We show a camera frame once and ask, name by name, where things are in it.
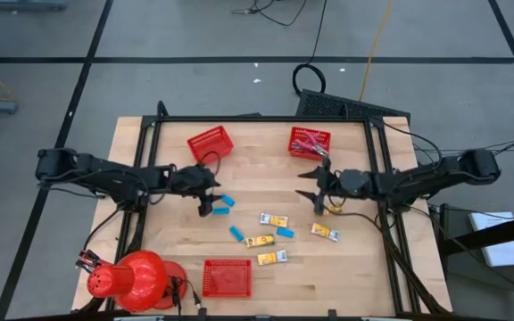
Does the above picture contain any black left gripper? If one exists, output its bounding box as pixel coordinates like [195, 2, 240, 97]
[170, 163, 223, 218]

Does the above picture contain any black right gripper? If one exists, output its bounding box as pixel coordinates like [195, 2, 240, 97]
[294, 156, 377, 215]

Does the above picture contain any red plastic basket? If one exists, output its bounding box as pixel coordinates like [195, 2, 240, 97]
[202, 259, 253, 299]
[187, 125, 235, 166]
[287, 127, 332, 161]

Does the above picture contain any yellow candy packet top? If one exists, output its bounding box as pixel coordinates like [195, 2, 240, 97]
[259, 212, 289, 228]

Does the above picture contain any yellow candy packet centre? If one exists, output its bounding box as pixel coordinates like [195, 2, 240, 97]
[245, 234, 276, 249]

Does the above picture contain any black mesh computer case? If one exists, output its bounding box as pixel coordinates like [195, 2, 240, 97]
[295, 88, 412, 121]

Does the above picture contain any yellow candy packet bottom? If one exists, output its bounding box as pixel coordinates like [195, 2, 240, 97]
[257, 250, 289, 267]

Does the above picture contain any red desk lamp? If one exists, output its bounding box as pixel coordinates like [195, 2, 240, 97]
[87, 250, 189, 313]

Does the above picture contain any red and black clamp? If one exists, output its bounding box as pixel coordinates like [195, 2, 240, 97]
[76, 249, 103, 274]

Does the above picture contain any white paper booklet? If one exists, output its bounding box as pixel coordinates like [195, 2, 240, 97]
[468, 210, 514, 268]

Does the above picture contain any dark right gripper cable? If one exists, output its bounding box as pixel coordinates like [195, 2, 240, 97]
[326, 195, 394, 233]

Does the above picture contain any black aluminium table frame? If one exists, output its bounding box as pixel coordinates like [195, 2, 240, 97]
[104, 100, 452, 316]

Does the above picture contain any black lamp cable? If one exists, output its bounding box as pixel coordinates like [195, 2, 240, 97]
[167, 275, 204, 311]

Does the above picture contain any black coiled floor cable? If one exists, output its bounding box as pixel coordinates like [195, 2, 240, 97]
[291, 0, 329, 95]

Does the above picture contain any black left arm base cable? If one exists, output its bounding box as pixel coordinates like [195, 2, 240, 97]
[82, 207, 122, 251]

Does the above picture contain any yellow floor cable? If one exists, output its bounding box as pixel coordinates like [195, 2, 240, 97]
[358, 0, 394, 102]

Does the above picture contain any black desk frame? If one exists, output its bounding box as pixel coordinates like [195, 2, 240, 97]
[439, 203, 514, 277]

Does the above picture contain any thin black floor cable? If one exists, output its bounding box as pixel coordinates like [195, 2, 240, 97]
[231, 0, 308, 27]

